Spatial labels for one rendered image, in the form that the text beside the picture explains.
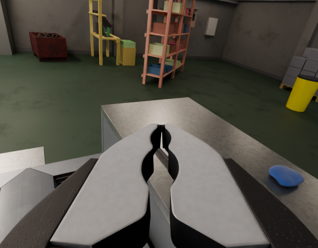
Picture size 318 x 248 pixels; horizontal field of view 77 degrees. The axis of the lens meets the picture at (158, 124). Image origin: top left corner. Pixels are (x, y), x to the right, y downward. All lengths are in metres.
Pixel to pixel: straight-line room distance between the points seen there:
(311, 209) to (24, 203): 0.97
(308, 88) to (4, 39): 7.75
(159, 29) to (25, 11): 4.43
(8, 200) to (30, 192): 0.07
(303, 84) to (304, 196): 4.57
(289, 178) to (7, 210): 0.99
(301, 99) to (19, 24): 7.87
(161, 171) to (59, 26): 7.34
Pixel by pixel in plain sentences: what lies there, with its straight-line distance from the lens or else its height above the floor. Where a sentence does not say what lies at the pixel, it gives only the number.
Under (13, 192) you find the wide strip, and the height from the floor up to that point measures 0.87.
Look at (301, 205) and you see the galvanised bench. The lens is 0.81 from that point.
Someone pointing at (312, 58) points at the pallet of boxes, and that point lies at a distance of 6.96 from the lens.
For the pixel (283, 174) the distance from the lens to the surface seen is 0.85.
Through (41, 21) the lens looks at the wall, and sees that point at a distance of 7.81.
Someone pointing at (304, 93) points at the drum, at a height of 0.43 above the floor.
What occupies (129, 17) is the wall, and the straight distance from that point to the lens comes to 8.15.
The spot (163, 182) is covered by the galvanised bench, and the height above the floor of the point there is 1.05.
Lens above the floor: 1.52
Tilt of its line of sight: 28 degrees down
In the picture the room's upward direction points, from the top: 8 degrees clockwise
